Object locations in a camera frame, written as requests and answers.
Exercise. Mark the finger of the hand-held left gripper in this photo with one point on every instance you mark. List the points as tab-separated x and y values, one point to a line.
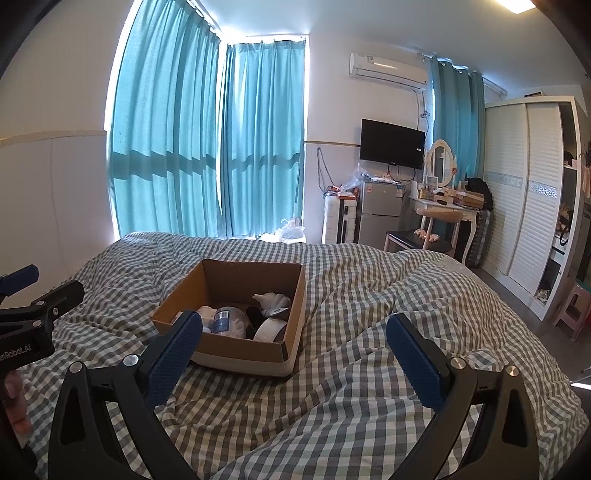
21	279
64	295

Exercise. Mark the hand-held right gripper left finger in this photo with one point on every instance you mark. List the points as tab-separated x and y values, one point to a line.
173	360

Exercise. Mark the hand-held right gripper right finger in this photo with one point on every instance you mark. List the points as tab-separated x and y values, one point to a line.
415	364

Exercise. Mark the clear bag of cotton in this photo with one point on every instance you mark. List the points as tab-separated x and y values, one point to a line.
228	323

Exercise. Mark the white tape roll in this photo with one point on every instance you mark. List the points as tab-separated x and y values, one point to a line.
270	330

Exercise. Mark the brown cardboard box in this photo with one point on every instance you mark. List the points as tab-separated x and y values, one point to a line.
277	355

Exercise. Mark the person's left hand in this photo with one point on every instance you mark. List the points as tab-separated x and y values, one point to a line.
11	392

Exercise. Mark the grey checked blanket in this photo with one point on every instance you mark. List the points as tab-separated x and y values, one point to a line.
369	300

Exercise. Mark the wooden chair black seat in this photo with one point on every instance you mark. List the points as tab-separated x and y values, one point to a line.
415	240

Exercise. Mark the dark suitcase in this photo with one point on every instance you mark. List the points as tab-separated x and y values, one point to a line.
480	237

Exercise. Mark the grey small fridge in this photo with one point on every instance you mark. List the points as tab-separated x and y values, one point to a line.
379	212

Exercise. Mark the white dressing table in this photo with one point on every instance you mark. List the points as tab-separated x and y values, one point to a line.
448	210

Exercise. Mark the white suitcase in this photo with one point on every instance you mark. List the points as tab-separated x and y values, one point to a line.
339	219

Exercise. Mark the pink plastic stool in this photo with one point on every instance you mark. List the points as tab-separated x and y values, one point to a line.
575	311

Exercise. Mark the wooden box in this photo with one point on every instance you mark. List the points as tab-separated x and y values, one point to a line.
468	198

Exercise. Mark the white plastic bag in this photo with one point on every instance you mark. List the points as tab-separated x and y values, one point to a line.
293	233

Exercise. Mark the black bag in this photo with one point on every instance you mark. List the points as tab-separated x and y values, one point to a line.
480	191

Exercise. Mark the wide teal curtain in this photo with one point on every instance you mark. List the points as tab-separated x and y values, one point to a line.
161	129

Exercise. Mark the white louvred wardrobe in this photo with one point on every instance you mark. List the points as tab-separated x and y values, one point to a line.
517	198

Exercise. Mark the clear plastic bag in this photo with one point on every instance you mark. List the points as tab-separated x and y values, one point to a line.
355	177

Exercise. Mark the oval white mirror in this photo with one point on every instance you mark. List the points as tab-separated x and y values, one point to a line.
439	161

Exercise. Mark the narrow teal curtain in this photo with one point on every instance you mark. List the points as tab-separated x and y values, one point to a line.
455	120

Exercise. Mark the white air conditioner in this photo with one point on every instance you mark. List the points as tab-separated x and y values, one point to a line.
388	69

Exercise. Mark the ceiling light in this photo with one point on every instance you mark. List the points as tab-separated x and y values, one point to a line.
517	5

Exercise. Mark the black wall television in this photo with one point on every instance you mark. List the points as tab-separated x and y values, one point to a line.
392	143

